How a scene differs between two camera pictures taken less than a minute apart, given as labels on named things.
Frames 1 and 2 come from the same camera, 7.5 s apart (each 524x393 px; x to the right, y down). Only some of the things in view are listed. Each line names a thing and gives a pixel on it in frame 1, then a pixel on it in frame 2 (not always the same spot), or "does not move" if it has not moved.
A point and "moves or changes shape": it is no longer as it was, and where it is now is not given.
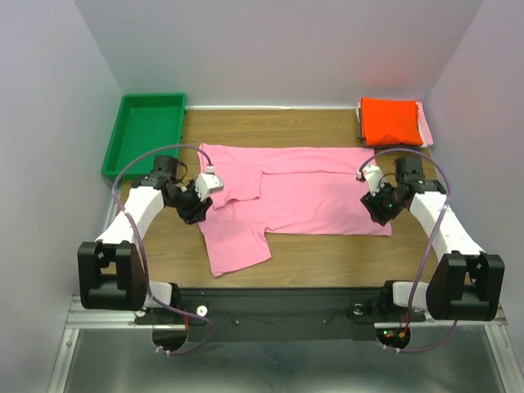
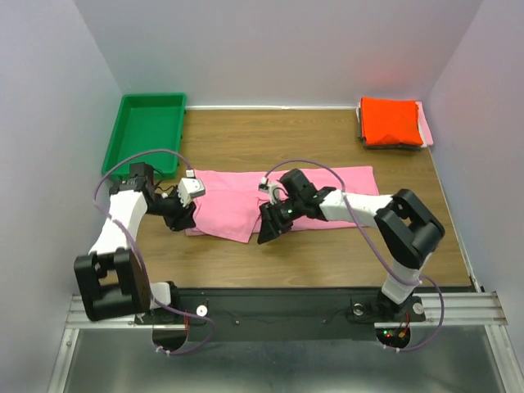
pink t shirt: x=257 y=190 moves or changes shape
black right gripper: x=372 y=203 → x=272 y=223
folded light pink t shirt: x=426 y=137 does not move
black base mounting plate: x=281 y=315 does not move
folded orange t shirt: x=395 y=119 does not move
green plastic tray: x=145 y=122 does not move
